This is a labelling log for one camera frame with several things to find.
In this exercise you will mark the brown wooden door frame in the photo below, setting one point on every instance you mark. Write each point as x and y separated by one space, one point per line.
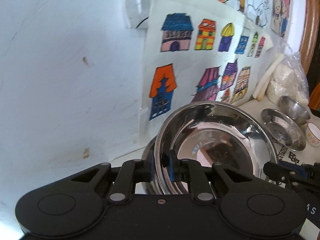
310 33

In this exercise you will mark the beige rolled stick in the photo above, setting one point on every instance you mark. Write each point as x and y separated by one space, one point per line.
261 95

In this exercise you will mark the small steel plate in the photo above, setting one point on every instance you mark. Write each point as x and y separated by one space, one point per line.
283 129

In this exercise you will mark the girl with teddy drawing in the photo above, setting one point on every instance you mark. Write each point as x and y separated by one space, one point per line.
280 17

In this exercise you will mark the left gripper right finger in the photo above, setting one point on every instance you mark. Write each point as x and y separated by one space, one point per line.
191 172

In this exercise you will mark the deep steel bowl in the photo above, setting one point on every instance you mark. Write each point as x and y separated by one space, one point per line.
294 110

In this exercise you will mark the plastic bag of buns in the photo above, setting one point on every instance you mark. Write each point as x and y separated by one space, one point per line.
288 78

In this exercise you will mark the white rolled stick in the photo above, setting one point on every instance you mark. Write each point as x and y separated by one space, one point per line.
263 83

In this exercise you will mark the houses drawing paper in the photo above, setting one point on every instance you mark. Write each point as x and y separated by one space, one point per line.
197 50

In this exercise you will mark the large steel plate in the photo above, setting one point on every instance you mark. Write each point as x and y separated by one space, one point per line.
212 132

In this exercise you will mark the floral ceramic bowl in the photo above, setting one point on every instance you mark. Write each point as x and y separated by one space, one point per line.
312 133

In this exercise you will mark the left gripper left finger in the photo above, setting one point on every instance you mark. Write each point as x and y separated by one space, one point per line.
125 178

